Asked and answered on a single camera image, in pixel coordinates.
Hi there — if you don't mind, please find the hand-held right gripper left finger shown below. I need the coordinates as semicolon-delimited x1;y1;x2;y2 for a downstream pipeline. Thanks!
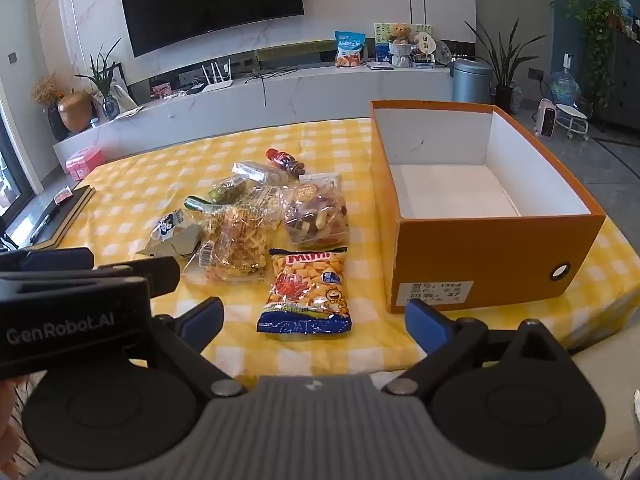
150;296;247;397

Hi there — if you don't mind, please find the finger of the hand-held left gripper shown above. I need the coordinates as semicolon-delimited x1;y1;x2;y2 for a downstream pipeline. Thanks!
92;256;181;302
0;247;96;274

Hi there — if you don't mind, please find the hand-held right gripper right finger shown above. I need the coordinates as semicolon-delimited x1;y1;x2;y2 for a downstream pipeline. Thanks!
384;300;571;396

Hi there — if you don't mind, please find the white blue cartoon snack packet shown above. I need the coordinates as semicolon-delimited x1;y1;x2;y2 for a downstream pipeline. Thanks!
135;207;207;273

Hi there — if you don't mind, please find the clear pretzel snack packet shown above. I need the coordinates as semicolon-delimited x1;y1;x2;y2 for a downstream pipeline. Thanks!
200;202;282;286

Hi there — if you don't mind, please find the orange cardboard box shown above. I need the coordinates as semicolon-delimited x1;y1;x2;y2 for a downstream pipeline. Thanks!
370;100;607;315

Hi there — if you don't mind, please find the clear packet with green snacks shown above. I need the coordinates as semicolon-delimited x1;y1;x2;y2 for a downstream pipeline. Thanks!
207;175;261;207

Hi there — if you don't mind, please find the yellow snack packet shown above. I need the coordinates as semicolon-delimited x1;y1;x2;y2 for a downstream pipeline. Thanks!
256;247;353;335

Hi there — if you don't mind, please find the clear packet of white balls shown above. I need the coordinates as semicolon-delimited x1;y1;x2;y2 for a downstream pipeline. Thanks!
232;160;289;187

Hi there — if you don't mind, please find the clear mixed nuts packet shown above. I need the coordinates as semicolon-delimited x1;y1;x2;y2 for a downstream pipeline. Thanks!
280;172;349;251

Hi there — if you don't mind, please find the candy bottle with red cap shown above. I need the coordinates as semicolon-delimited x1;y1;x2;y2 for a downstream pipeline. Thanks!
266;148;307;180

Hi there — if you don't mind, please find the person's left hand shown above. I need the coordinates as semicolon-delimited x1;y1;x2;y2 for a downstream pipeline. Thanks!
0;377;25;463

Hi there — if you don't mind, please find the black pen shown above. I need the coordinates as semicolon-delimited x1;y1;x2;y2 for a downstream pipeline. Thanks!
30;207;57;244

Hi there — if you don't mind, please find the black notebook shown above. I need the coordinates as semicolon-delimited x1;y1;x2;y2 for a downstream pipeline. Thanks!
30;185;96;251

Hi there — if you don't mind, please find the yellow checkered tablecloth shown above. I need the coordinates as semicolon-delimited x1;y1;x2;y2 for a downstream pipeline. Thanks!
27;116;640;386

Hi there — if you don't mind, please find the pink box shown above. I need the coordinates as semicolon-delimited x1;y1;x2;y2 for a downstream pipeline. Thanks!
66;147;106;181

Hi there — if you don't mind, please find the dark vase with dried flowers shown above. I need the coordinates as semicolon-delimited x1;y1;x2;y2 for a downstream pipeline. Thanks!
31;74;71;142

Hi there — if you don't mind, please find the gold vase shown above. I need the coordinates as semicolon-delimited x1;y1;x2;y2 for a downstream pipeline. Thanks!
57;91;94;133

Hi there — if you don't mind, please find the blue white vase with plant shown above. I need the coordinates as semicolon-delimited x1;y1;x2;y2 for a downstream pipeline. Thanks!
75;39;123;121

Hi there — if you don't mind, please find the white router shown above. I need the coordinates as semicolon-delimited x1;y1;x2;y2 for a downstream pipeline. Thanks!
201;58;233;93

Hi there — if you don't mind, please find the white marble television cabinet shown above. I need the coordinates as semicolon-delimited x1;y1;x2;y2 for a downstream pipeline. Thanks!
52;52;453;176

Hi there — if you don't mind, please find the pink heater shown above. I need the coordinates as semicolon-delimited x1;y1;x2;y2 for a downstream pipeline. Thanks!
534;99;558;138

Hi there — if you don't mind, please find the potted long leaf plant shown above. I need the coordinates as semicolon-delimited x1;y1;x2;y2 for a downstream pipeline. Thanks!
465;17;546;113

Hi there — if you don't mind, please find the grey blue trash can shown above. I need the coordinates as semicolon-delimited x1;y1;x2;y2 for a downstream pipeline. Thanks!
451;57;493;106

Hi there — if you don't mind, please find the white round stool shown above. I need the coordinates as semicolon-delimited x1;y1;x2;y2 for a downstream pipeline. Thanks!
556;103;591;141

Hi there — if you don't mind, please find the blue water jug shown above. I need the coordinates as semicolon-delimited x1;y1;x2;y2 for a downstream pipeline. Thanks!
549;52;581;111

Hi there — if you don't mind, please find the blue snack bag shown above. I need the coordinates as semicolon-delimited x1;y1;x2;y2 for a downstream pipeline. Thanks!
334;31;366;68

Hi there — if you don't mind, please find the green printed poster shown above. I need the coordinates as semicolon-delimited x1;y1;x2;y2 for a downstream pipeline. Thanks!
374;22;432;61

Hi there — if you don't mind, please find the dark grey cabinet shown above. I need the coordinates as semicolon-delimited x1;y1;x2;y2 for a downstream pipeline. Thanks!
595;27;640;131

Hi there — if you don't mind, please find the trailing pothos plant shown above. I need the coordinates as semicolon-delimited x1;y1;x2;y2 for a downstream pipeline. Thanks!
565;0;623;106

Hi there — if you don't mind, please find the black cable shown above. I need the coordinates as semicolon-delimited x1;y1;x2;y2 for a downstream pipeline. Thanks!
245;67;281;107

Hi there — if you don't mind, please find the black wall television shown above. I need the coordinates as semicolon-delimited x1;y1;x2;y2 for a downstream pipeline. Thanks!
118;0;305;58

